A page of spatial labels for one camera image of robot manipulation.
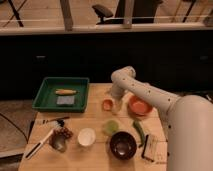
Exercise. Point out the black fork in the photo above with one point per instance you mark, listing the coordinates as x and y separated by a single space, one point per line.
55 119

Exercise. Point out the orange plastic bowl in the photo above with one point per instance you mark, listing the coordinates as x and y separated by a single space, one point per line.
138 106

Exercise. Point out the yellow corn cob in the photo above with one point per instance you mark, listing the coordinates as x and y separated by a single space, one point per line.
65 92

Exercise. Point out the black office chair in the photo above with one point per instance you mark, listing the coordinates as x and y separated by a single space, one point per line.
144 11

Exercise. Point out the green chili pepper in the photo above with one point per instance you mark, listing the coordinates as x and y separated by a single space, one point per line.
140 132

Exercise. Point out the tan scrub brush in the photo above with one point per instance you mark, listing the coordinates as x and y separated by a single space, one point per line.
150 147

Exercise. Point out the bunch of brown grapes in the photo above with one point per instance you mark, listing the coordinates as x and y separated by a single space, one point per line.
65 132

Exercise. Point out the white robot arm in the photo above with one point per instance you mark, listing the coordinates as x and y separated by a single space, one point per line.
190 121

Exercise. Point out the green plastic tray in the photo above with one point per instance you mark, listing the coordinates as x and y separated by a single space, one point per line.
46 99

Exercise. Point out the silver metal cup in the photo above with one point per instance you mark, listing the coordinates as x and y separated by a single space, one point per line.
57 142

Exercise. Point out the white paper cup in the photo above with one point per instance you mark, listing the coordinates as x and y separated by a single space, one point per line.
86 137

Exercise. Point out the grey sponge in tray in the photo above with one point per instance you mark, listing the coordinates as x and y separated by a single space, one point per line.
65 100

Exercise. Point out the dark maroon bowl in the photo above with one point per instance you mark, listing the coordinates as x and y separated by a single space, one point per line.
123 145

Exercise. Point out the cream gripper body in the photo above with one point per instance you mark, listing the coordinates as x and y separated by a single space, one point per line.
117 105

